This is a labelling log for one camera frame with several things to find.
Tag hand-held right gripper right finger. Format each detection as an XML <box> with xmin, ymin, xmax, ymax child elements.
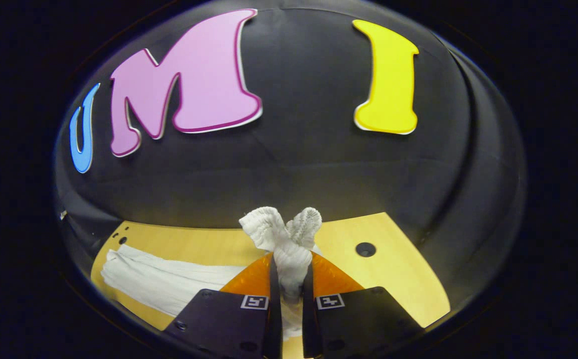
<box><xmin>302</xmin><ymin>252</ymin><xmax>425</xmax><ymax>359</ymax></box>

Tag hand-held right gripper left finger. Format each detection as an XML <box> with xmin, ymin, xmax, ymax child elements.
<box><xmin>163</xmin><ymin>253</ymin><xmax>284</xmax><ymax>359</ymax></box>

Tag white jeans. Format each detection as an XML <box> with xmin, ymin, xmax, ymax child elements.
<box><xmin>100</xmin><ymin>206</ymin><xmax>323</xmax><ymax>341</ymax></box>

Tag black backdrop cloth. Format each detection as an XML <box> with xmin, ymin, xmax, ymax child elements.
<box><xmin>53</xmin><ymin>0</ymin><xmax>528</xmax><ymax>310</ymax></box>

